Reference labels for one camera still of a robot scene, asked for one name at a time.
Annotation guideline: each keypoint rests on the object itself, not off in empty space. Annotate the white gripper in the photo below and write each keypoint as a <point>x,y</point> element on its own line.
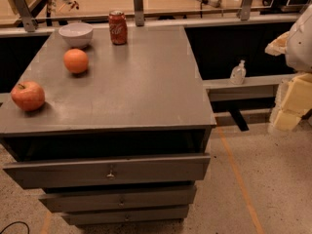
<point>300,46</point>

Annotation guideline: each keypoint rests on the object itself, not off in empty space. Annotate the orange fruit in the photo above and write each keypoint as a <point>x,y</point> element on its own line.
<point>76,61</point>

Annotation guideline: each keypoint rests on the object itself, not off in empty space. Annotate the red apple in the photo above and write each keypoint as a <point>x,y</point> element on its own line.
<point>28,95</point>

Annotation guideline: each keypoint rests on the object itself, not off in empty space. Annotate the clear sanitizer pump bottle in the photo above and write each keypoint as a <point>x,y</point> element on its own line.
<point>238,73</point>

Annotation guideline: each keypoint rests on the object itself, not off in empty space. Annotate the grey top drawer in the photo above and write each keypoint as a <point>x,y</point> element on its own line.
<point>95,172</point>

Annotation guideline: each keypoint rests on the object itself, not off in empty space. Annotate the grey drawer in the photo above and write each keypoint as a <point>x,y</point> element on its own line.
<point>95,172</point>
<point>131,215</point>
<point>117,199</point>

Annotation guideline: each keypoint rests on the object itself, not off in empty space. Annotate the red cola can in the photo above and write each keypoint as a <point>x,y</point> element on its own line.
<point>118,27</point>

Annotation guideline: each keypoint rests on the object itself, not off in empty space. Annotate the grey drawer cabinet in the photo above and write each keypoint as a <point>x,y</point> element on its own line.
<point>141,99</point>

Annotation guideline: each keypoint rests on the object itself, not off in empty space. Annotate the grey bottom drawer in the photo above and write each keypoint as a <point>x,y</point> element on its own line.
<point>131,215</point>

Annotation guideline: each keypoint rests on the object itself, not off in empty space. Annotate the white ceramic bowl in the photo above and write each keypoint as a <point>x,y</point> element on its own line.
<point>77,34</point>

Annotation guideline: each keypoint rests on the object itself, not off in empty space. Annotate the grey middle drawer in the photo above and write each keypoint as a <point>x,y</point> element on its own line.
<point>117,199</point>

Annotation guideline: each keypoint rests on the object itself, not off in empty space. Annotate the middle metal bracket post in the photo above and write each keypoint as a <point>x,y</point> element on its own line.
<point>139,13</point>

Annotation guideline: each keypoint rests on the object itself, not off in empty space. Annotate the left metal bracket post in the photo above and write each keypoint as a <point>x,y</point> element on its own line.
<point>28,21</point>

